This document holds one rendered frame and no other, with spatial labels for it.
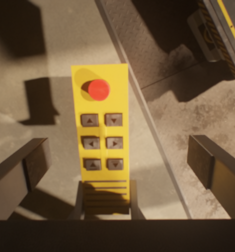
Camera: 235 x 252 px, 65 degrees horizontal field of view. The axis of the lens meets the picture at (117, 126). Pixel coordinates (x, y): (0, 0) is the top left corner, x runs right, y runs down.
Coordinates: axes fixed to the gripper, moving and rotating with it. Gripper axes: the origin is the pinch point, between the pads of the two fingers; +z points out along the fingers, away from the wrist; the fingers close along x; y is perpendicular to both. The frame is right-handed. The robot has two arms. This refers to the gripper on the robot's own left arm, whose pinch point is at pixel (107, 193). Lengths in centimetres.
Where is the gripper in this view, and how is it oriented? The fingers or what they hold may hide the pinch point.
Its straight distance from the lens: 34.5
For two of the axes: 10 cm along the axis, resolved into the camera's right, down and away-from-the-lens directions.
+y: 0.4, 6.9, 7.3
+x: 10.0, -0.2, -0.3
